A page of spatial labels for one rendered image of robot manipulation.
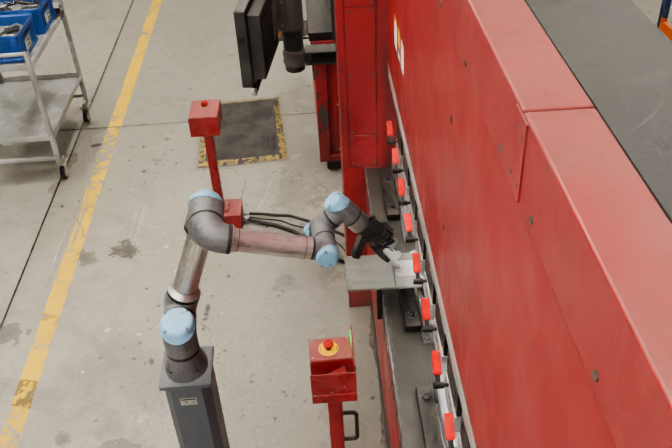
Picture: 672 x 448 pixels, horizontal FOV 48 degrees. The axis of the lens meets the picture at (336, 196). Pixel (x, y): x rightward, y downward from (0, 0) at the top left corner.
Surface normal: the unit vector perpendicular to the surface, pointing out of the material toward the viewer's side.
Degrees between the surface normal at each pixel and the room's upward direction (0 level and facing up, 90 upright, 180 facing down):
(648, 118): 0
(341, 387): 90
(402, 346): 0
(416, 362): 0
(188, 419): 90
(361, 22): 90
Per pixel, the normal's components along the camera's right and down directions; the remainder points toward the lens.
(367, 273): -0.04, -0.81
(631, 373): -1.00, 0.06
